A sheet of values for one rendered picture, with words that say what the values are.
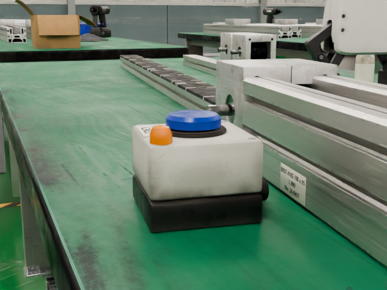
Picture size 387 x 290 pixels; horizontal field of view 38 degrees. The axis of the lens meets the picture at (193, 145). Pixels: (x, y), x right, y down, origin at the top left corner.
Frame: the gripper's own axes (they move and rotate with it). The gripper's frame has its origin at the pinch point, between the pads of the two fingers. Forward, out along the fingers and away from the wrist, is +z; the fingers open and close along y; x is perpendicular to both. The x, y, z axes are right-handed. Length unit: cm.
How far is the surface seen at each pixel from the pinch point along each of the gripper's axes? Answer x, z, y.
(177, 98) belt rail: -21.5, 3.3, 21.1
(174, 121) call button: 32.5, -3.1, 33.7
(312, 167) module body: 32.6, 0.9, 23.0
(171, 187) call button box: 35.5, 0.8, 34.5
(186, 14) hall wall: -1118, -16, -251
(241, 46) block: -76, -2, -9
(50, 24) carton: -196, -7, 40
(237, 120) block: 18.0, -0.1, 24.0
